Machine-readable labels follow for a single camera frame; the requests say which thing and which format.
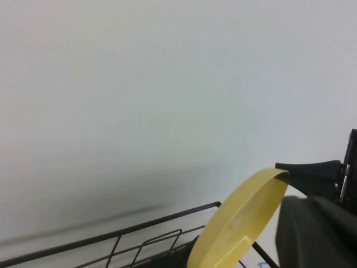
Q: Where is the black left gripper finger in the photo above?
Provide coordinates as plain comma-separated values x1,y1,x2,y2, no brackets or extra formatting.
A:
274,194,357,268
274,159,344,200

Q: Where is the yellow round plate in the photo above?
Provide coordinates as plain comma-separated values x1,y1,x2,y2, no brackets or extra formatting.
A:
186,166,288,268

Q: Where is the black wire dish rack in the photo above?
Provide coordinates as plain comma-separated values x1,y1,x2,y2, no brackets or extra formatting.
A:
0,201,282,268

